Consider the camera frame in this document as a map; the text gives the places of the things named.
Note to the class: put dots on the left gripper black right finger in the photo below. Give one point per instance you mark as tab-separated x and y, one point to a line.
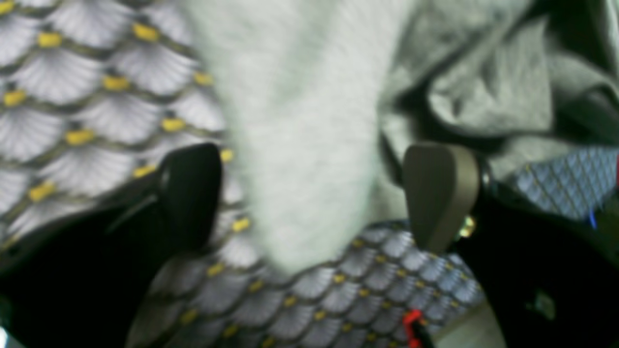
551	282

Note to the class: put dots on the light grey T-shirt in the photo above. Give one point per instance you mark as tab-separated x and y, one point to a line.
322	98

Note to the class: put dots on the red table clamp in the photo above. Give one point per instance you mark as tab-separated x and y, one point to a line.
416	330

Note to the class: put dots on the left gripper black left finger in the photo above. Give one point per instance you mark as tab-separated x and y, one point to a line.
78	281

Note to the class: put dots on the fan-patterned table cloth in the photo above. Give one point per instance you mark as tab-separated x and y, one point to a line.
94	94

